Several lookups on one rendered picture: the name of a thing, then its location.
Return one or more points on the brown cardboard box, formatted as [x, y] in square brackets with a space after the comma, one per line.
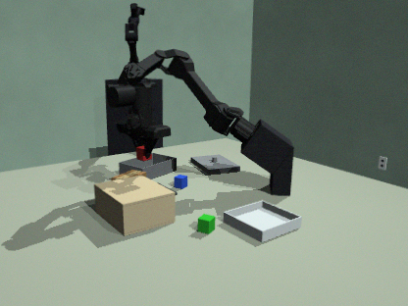
[129, 174]

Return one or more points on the small blue block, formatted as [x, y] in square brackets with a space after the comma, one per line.
[180, 181]

